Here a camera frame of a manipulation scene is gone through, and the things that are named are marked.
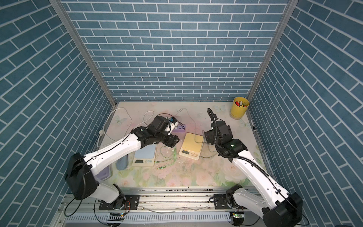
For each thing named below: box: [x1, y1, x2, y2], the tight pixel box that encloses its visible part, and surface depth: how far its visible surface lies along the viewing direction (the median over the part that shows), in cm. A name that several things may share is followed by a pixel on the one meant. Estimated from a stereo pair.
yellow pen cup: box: [230, 96, 250, 120], surface depth 107 cm
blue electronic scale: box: [132, 143, 158, 167], surface depth 88 cm
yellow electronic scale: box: [178, 132, 204, 161], surface depth 95 cm
